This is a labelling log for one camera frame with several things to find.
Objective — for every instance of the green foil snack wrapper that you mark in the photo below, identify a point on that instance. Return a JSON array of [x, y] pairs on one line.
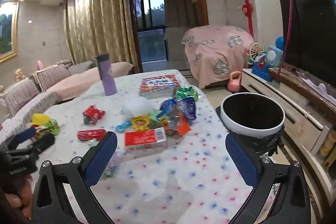
[[185, 94]]

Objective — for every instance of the white TV cabinet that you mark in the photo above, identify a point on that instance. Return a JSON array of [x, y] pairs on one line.
[[288, 106]]

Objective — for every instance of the sliding glass door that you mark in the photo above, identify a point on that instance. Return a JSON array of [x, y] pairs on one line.
[[152, 43]]

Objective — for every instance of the black television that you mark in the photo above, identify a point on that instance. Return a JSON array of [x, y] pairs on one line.
[[307, 29]]

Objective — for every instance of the yellow snack packet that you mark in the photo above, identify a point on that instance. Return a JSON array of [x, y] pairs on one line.
[[139, 123]]

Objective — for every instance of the light blue snack wrapper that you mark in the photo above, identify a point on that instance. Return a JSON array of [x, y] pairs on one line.
[[168, 105]]

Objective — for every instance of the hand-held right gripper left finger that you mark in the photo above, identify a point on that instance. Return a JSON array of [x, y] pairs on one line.
[[101, 158]]

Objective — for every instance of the orange snack wrapper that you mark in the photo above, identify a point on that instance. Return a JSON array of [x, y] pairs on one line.
[[182, 127]]

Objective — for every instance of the pink plush toy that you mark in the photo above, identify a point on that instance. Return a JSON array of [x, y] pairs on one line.
[[40, 65]]

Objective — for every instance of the pink heart printed cover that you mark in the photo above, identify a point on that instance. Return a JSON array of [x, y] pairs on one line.
[[215, 50]]

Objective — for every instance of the person's left hand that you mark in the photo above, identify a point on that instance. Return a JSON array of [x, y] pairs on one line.
[[18, 195]]

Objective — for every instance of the gold framed painting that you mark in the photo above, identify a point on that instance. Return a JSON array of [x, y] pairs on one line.
[[6, 29]]

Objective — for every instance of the blue spiky ball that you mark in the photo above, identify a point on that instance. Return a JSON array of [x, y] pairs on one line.
[[279, 42]]

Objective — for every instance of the red and white carton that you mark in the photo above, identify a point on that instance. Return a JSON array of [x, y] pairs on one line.
[[143, 138]]

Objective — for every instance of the small teddy bear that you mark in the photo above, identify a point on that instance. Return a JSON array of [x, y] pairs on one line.
[[19, 75]]

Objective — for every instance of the pink kettlebell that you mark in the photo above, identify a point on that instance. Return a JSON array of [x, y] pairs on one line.
[[233, 86]]

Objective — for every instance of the purple thermos bottle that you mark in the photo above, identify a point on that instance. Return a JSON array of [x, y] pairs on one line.
[[107, 79]]

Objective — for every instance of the yellow plastic bag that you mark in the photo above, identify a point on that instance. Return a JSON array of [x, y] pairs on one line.
[[40, 119]]

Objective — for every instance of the green plastic toy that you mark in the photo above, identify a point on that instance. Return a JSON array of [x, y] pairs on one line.
[[53, 127]]

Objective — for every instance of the crushed red can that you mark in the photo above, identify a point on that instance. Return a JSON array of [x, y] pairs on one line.
[[90, 134]]

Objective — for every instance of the white cloth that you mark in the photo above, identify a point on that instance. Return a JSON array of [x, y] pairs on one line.
[[312, 83]]

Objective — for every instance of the yellow box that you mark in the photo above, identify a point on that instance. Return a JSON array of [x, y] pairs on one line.
[[328, 145]]

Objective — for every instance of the colourful book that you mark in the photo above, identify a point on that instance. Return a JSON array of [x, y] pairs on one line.
[[157, 85]]

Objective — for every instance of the blue toy machine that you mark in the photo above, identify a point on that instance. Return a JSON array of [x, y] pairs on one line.
[[262, 69]]

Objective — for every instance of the white bin with black bag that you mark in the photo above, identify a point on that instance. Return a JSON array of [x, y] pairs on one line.
[[228, 119]]

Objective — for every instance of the pink striped sofa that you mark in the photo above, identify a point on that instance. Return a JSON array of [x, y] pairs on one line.
[[65, 85]]

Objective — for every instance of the dark blue snack wrapper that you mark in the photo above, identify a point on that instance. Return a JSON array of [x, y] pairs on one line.
[[189, 108]]

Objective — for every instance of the clear plastic wrapper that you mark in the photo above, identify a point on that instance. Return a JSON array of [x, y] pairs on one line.
[[115, 161]]

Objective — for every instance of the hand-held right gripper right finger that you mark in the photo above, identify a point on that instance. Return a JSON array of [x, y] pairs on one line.
[[242, 163]]

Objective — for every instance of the gold curtains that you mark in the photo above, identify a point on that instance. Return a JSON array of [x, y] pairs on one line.
[[99, 24]]

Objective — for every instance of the colourful bead toy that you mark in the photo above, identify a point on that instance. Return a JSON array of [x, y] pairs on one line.
[[256, 52]]

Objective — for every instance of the red snack packet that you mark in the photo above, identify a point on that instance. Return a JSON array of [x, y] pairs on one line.
[[93, 112]]

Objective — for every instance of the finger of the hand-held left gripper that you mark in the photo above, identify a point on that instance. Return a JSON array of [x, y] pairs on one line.
[[25, 134], [44, 141]]

